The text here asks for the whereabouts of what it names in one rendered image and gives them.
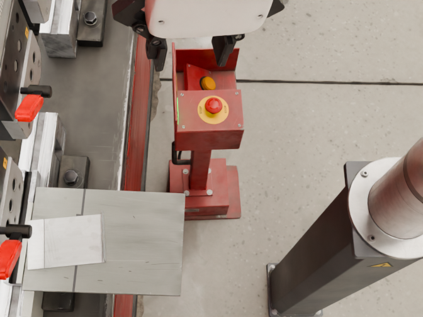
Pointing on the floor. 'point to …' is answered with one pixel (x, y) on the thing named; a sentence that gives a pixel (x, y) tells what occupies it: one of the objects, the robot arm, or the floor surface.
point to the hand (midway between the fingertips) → (190, 45)
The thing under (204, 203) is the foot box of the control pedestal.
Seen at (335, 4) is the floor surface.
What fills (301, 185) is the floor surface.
